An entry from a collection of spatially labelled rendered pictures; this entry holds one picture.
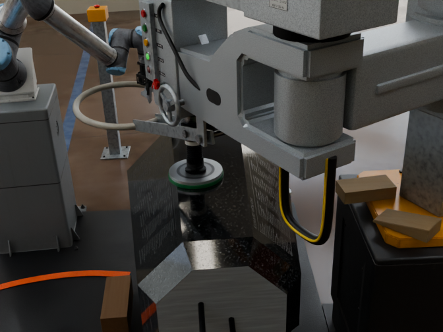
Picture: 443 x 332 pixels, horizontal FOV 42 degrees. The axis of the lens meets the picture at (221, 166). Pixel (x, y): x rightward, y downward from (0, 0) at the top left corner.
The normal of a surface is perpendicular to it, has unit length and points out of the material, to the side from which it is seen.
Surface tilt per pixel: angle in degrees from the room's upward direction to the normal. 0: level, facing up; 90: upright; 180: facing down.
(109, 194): 0
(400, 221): 11
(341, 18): 90
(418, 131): 90
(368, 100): 90
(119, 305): 0
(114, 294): 0
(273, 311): 90
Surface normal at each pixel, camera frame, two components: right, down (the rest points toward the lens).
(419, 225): -0.18, -0.93
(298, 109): -0.41, 0.43
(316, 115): 0.04, 0.46
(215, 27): 0.54, 0.37
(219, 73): -0.84, 0.27
